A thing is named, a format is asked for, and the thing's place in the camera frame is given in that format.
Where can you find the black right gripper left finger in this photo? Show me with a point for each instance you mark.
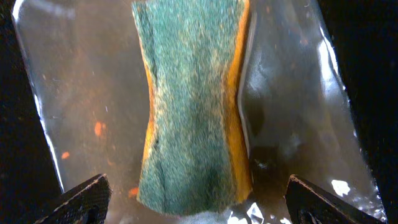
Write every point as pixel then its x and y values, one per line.
pixel 85 203

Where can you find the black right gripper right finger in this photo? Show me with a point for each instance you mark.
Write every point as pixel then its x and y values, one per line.
pixel 308 203

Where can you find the green yellow sponge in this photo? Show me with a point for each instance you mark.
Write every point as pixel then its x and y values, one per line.
pixel 195 158

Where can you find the black water tray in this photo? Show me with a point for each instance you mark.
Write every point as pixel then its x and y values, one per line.
pixel 91 97

